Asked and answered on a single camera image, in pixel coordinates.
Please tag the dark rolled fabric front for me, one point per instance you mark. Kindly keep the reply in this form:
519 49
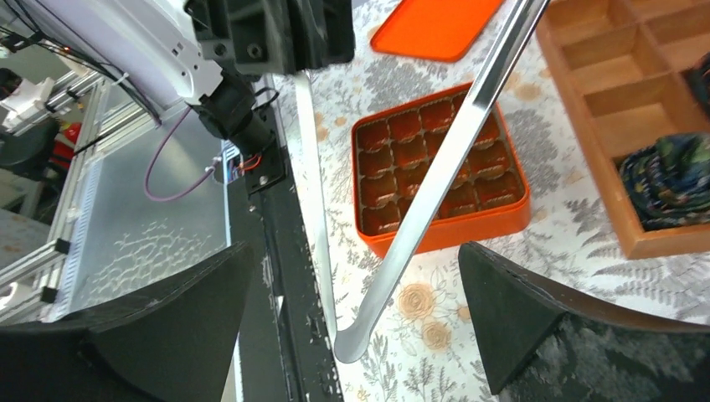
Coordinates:
668 182

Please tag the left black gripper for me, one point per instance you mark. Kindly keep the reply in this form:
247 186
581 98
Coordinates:
256 37

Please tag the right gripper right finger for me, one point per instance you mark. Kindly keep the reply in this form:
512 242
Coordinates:
540 340

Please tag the orange chocolate box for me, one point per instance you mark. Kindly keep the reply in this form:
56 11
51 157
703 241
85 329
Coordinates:
406 175

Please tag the aluminium frame rail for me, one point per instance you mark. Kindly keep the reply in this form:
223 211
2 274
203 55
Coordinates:
107 237

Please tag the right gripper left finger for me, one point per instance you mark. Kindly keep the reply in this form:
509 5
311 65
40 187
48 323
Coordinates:
172 340

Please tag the wooden compartment organizer tray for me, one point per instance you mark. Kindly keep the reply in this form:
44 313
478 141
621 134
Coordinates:
620 69

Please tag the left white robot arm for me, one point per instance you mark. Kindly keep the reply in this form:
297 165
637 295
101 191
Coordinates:
197 52

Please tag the orange box lid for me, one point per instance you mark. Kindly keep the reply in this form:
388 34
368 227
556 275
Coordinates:
434 30

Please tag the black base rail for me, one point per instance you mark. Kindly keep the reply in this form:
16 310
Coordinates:
283 352

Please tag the metal serving tongs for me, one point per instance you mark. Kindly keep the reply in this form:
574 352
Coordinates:
350 344

